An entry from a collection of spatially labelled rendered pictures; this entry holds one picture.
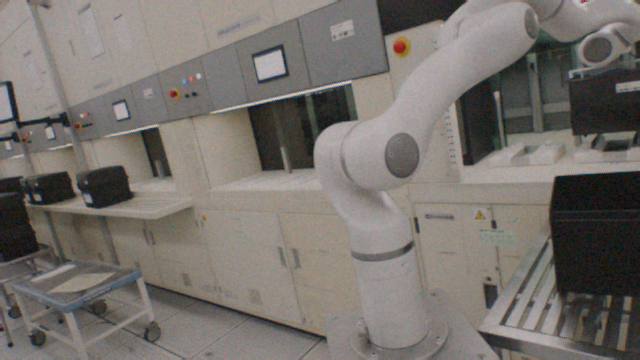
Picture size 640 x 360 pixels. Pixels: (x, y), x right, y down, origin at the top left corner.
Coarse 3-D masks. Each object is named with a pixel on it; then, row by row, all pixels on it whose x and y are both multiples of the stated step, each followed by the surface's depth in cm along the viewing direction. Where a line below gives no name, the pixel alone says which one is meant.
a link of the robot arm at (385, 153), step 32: (480, 32) 75; (512, 32) 74; (448, 64) 75; (480, 64) 77; (416, 96) 70; (448, 96) 74; (352, 128) 68; (384, 128) 62; (416, 128) 66; (352, 160) 65; (384, 160) 61; (416, 160) 64
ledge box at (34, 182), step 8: (40, 176) 357; (48, 176) 358; (56, 176) 362; (64, 176) 367; (32, 184) 361; (40, 184) 353; (48, 184) 357; (56, 184) 361; (64, 184) 367; (32, 192) 367; (40, 192) 355; (48, 192) 357; (56, 192) 362; (64, 192) 367; (72, 192) 372; (40, 200) 360; (48, 200) 357; (56, 200) 362; (64, 200) 367
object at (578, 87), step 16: (608, 64) 126; (576, 80) 125; (592, 80) 122; (608, 80) 120; (624, 80) 117; (576, 96) 126; (592, 96) 123; (608, 96) 121; (624, 96) 119; (576, 112) 127; (592, 112) 124; (608, 112) 122; (624, 112) 120; (576, 128) 128; (592, 128) 126; (608, 128) 123; (624, 128) 121; (592, 144) 127
